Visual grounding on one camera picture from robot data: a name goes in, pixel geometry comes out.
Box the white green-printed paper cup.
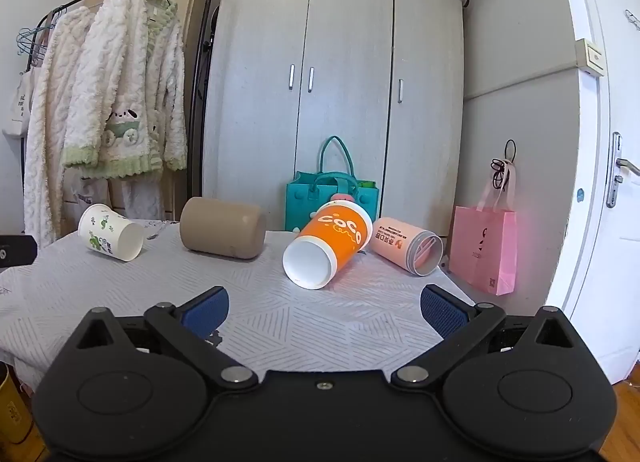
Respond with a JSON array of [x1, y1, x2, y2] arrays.
[[77, 203, 144, 262]]

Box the white canvas tote bag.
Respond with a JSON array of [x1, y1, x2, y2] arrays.
[[1, 70, 35, 138]]

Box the beige tan cup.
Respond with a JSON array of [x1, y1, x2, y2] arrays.
[[179, 197, 267, 260]]

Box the teal tote bag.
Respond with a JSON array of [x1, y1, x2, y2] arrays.
[[284, 135, 380, 231]]

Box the silver door handle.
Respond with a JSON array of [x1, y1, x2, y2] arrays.
[[605, 132, 640, 209]]

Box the black wall hook cords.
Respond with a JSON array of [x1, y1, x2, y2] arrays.
[[489, 138, 518, 191]]

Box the white door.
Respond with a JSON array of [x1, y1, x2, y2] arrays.
[[547, 0, 639, 383]]

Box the pink paper shopping bag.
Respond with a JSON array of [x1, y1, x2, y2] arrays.
[[449, 159, 518, 297]]

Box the wall light switch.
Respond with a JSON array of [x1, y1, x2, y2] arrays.
[[575, 39, 606, 78]]

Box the white fleece green-trim jacket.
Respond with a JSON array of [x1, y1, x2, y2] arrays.
[[62, 0, 188, 178]]

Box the grey three-door wardrobe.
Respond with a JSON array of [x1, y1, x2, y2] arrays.
[[201, 0, 465, 236]]

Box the black clothes rack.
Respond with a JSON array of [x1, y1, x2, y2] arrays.
[[26, 0, 219, 199]]

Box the orange coco paper cup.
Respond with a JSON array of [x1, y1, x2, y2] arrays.
[[282, 200, 372, 290]]

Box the white fleece long robe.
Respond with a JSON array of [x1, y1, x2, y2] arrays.
[[23, 6, 94, 249]]

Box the pink paper cup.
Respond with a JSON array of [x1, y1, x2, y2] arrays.
[[370, 217, 444, 277]]

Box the white patterned tablecloth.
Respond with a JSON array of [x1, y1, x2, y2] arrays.
[[1, 221, 460, 387]]

